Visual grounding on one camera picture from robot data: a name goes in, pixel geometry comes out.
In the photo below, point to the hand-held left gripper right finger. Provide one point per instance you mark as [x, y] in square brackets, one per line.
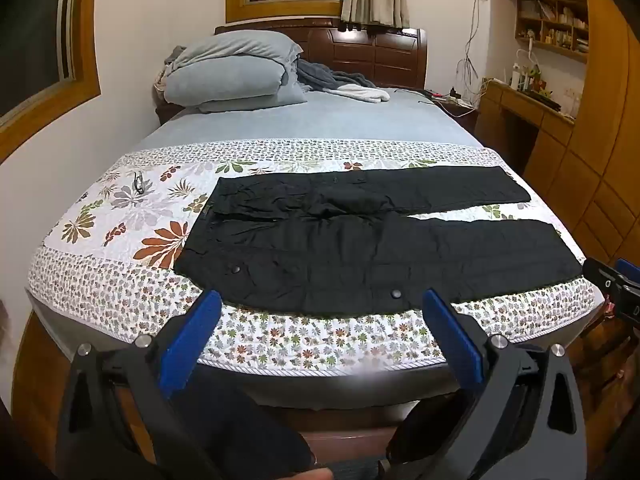
[452, 336]

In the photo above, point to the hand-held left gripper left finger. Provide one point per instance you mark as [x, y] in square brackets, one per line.
[192, 341]

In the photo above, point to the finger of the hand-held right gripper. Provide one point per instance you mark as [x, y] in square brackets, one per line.
[607, 275]
[629, 266]

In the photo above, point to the black pants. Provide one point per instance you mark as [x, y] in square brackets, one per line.
[350, 252]

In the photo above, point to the floral quilt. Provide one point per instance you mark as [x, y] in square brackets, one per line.
[125, 220]

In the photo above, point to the eyeglasses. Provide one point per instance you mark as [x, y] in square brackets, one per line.
[138, 185]

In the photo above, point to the wooden desk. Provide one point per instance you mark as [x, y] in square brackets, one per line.
[520, 105]

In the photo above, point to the wooden nightstand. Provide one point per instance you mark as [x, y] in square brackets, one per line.
[457, 110]

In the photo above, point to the bed with blue-grey sheet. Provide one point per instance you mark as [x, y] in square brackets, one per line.
[310, 120]

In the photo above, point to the white cloth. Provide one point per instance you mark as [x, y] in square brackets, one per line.
[365, 93]

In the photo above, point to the blue-grey pillow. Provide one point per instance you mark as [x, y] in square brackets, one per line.
[235, 45]
[225, 84]

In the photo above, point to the grey crumpled cloth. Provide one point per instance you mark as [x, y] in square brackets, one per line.
[175, 56]

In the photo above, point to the dark wooden headboard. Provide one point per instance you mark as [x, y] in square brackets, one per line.
[380, 55]

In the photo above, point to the dark grey blanket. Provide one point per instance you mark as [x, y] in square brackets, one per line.
[320, 77]

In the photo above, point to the wooden framed side window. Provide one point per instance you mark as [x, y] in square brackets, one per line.
[35, 35]

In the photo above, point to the wooden wall shelf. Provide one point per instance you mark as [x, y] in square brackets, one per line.
[552, 25]

